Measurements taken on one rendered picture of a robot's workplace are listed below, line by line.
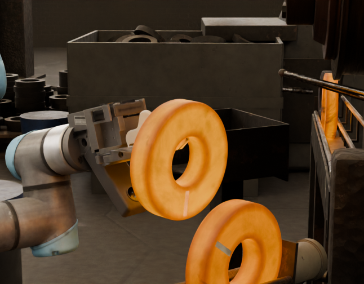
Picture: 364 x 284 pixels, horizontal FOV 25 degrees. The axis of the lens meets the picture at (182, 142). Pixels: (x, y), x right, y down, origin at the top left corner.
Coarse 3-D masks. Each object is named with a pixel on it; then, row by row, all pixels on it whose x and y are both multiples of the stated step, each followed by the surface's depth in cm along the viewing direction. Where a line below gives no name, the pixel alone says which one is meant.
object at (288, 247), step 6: (282, 240) 108; (288, 240) 108; (282, 246) 108; (288, 246) 108; (294, 246) 107; (282, 252) 108; (288, 252) 108; (294, 252) 107; (282, 258) 108; (288, 258) 108; (294, 258) 107; (282, 264) 108; (288, 264) 108; (294, 264) 107; (282, 270) 108; (288, 270) 108; (294, 270) 107; (282, 276) 109; (294, 276) 108; (294, 282) 108
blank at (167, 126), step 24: (168, 120) 102; (192, 120) 105; (216, 120) 109; (144, 144) 101; (168, 144) 103; (192, 144) 110; (216, 144) 110; (144, 168) 101; (168, 168) 103; (192, 168) 110; (216, 168) 111; (144, 192) 102; (168, 192) 104; (192, 192) 108; (168, 216) 105; (192, 216) 109
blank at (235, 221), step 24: (216, 216) 100; (240, 216) 100; (264, 216) 104; (192, 240) 99; (216, 240) 98; (240, 240) 101; (264, 240) 105; (192, 264) 98; (216, 264) 98; (264, 264) 106
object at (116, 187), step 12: (96, 168) 116; (108, 168) 116; (120, 168) 117; (108, 180) 115; (120, 180) 115; (108, 192) 115; (120, 192) 114; (132, 192) 114; (120, 204) 114; (132, 204) 113
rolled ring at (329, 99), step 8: (328, 80) 229; (328, 96) 226; (336, 96) 226; (328, 104) 226; (336, 104) 226; (328, 112) 226; (336, 112) 226; (328, 120) 227; (336, 120) 227; (328, 128) 229; (336, 128) 229; (328, 136) 232
